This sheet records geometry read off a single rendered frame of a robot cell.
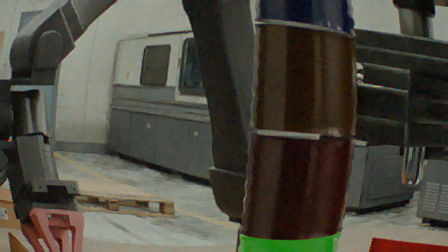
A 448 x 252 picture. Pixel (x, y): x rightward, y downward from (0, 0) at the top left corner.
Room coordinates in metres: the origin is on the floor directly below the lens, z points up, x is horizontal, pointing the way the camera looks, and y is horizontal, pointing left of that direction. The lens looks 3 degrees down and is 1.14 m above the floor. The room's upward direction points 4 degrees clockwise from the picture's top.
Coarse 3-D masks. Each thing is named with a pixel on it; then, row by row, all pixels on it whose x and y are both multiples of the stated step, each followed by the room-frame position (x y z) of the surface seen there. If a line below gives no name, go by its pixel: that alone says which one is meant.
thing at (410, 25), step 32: (416, 0) 0.54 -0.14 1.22; (384, 32) 0.54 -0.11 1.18; (416, 32) 0.54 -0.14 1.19; (384, 64) 0.55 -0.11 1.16; (416, 64) 0.51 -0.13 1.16; (384, 96) 0.50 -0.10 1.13; (416, 96) 0.48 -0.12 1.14; (384, 128) 0.50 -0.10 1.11; (416, 128) 0.48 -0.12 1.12; (416, 160) 0.50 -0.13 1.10
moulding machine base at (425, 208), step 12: (432, 168) 6.30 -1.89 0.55; (444, 168) 6.12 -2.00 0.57; (432, 180) 6.28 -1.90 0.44; (444, 180) 6.09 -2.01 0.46; (420, 192) 6.43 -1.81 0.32; (432, 192) 6.25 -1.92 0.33; (444, 192) 6.06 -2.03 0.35; (420, 204) 6.40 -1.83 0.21; (432, 204) 6.21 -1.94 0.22; (444, 204) 6.03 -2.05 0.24; (420, 216) 6.38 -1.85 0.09; (432, 216) 6.18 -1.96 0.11; (444, 216) 6.00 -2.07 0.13
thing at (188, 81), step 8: (192, 40) 10.10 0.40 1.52; (192, 48) 10.09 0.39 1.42; (184, 56) 10.23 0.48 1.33; (192, 56) 10.07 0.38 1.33; (184, 64) 10.21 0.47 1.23; (192, 64) 10.05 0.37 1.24; (184, 72) 10.19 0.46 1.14; (192, 72) 10.04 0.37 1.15; (184, 80) 10.18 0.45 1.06; (192, 80) 10.03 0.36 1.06; (200, 80) 9.88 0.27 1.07; (184, 88) 10.16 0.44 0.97; (192, 88) 10.01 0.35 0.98; (200, 88) 9.87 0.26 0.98
